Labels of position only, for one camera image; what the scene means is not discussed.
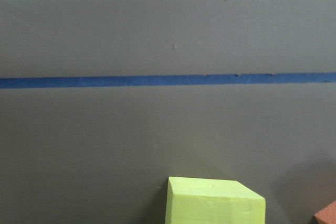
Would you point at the orange foam block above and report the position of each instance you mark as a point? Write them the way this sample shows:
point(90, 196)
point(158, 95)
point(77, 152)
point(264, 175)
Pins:
point(326, 215)

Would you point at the yellow foam block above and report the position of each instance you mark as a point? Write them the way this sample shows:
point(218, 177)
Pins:
point(199, 200)

